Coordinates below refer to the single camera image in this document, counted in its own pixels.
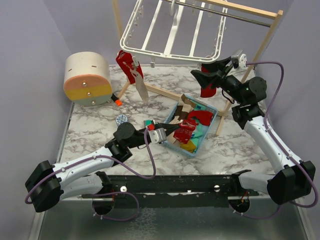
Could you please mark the black mounting rail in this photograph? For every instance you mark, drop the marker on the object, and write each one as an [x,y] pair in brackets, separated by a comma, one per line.
[169,191]

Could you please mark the blue perforated plastic basket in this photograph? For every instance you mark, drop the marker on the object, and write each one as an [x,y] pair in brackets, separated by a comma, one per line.
[205,117]

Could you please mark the metal hanging rod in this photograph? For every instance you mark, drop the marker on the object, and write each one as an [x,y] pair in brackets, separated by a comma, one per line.
[223,14]

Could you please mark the orange black highlighter pen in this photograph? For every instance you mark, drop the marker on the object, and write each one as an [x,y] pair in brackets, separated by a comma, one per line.
[116,100]

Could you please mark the red nordic pattern sock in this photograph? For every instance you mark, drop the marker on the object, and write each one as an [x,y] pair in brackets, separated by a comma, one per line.
[184,134]

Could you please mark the red snowflake sock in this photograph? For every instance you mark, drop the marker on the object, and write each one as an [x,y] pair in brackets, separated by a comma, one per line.
[208,91]

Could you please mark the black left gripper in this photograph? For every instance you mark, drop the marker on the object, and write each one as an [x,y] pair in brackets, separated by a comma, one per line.
[169,128]

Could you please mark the red beige reindeer sock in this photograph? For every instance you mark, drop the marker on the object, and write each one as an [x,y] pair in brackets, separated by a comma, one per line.
[139,81]

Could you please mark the yellow sock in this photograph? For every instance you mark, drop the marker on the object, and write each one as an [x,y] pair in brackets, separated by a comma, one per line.
[189,146]

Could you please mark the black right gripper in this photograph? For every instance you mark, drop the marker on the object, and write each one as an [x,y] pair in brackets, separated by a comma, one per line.
[217,74]

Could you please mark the pastel round drawer box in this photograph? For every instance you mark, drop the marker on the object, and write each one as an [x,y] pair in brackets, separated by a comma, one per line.
[87,80]

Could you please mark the cream ribbed sock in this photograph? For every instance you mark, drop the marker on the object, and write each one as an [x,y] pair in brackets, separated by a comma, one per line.
[182,110]

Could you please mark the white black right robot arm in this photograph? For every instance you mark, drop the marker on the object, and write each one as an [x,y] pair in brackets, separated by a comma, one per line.
[293,178]

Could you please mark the red santa sock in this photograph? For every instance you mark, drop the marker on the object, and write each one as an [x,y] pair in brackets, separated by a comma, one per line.
[131,67]

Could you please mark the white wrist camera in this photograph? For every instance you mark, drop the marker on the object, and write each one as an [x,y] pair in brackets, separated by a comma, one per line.
[157,136]
[239,59]

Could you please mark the white plastic clip hanger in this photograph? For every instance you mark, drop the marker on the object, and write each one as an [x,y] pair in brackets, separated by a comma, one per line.
[158,39]

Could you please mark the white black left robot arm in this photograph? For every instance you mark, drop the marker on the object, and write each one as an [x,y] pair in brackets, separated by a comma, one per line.
[50,183]

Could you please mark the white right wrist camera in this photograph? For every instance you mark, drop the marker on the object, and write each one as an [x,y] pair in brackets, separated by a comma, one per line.
[239,59]

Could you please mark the green grey eraser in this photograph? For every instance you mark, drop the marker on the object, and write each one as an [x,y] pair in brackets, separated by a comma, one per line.
[148,122]

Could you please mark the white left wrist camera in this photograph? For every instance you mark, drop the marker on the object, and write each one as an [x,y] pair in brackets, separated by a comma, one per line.
[157,136]

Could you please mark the wooden hanger rack frame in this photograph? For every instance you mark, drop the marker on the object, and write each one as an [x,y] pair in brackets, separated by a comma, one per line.
[176,11]

